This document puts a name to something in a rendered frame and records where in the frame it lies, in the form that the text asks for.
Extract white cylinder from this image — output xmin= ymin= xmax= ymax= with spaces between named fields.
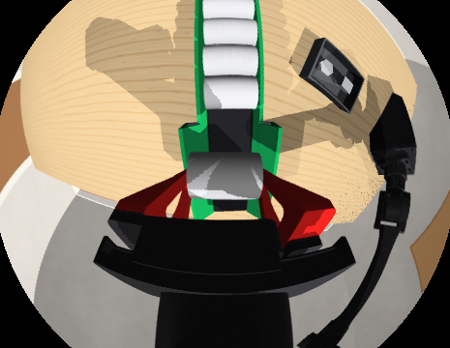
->
xmin=203 ymin=0 xmax=255 ymax=19
xmin=203 ymin=75 xmax=258 ymax=109
xmin=203 ymin=18 xmax=257 ymax=46
xmin=203 ymin=44 xmax=258 ymax=76

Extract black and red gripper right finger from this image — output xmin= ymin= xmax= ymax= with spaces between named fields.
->
xmin=258 ymin=169 xmax=336 ymax=249

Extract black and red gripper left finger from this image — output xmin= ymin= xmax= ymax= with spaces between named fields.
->
xmin=113 ymin=169 xmax=192 ymax=218

